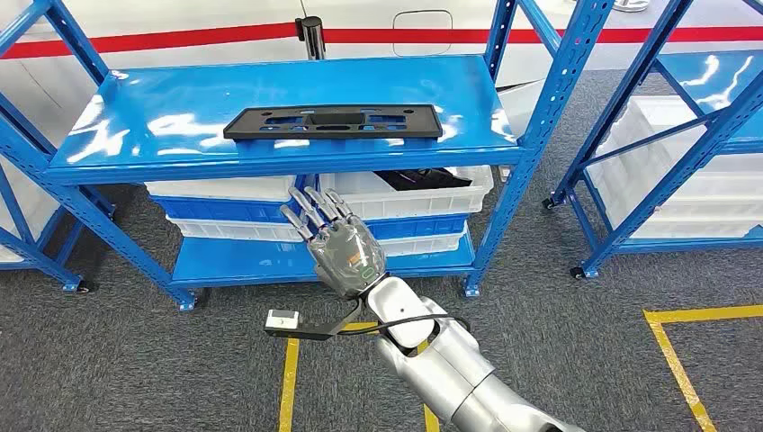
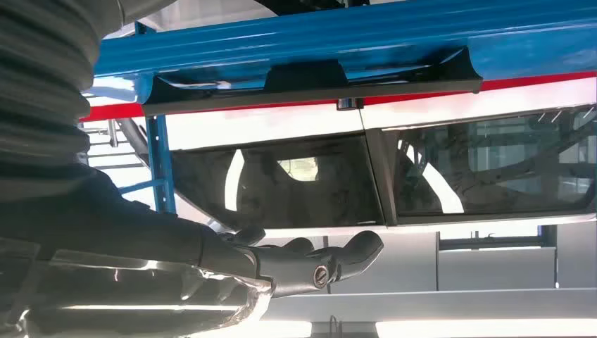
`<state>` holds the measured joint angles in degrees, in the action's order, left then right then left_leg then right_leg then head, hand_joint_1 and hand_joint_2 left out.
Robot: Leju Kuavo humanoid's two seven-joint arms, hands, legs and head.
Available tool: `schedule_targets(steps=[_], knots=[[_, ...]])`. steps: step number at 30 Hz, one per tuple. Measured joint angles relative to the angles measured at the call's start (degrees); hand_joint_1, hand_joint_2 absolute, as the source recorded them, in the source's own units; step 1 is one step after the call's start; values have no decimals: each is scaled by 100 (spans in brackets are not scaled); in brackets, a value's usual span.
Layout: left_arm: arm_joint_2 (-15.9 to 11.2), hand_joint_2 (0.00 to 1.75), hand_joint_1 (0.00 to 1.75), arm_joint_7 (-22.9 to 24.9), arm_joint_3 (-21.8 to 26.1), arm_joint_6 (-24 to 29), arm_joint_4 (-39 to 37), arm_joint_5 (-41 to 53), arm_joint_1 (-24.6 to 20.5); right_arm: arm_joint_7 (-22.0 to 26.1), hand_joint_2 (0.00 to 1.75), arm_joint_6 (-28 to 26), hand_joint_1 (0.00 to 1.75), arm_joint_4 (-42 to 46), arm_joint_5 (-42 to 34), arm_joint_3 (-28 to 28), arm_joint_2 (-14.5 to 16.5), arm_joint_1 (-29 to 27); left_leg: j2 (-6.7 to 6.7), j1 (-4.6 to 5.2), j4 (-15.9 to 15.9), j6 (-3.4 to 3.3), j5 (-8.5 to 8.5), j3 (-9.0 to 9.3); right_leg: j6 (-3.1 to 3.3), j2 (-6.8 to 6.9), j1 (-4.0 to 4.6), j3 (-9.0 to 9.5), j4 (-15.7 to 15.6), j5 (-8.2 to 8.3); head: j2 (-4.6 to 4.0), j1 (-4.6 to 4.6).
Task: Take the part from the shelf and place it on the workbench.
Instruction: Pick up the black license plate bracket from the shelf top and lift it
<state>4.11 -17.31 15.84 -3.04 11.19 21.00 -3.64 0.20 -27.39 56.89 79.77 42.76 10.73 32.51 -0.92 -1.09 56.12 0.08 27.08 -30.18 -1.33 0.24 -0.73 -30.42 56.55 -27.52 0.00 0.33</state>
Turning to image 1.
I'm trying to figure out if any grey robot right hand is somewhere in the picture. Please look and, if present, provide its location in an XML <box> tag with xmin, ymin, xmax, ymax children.
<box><xmin>278</xmin><ymin>185</ymin><xmax>389</xmax><ymax>301</ymax></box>

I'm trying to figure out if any long black plastic panel part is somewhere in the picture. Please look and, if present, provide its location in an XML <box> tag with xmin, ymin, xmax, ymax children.
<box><xmin>222</xmin><ymin>103</ymin><xmax>444</xmax><ymax>142</ymax></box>

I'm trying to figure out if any blue metal shelf rack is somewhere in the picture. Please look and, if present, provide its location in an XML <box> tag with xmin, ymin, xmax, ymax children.
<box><xmin>542</xmin><ymin>0</ymin><xmax>763</xmax><ymax>282</ymax></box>
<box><xmin>0</xmin><ymin>0</ymin><xmax>616</xmax><ymax>312</ymax></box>
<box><xmin>0</xmin><ymin>160</ymin><xmax>100</xmax><ymax>294</ymax></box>

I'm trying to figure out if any yellow floor tape square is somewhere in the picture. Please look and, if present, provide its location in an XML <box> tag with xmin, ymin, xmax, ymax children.
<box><xmin>642</xmin><ymin>303</ymin><xmax>763</xmax><ymax>432</ymax></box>

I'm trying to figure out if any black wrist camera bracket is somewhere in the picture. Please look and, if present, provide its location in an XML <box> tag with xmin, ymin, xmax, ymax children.
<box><xmin>265</xmin><ymin>298</ymin><xmax>366</xmax><ymax>342</ymax></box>

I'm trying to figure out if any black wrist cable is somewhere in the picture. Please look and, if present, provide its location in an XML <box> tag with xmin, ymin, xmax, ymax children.
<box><xmin>340</xmin><ymin>314</ymin><xmax>472</xmax><ymax>338</ymax></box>

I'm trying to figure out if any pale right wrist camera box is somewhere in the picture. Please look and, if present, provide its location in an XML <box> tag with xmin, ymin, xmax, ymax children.
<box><xmin>265</xmin><ymin>309</ymin><xmax>301</xmax><ymax>333</ymax></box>

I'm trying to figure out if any black stanchion post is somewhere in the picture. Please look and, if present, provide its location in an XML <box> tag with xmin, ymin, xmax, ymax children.
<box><xmin>294</xmin><ymin>15</ymin><xmax>328</xmax><ymax>61</ymax></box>

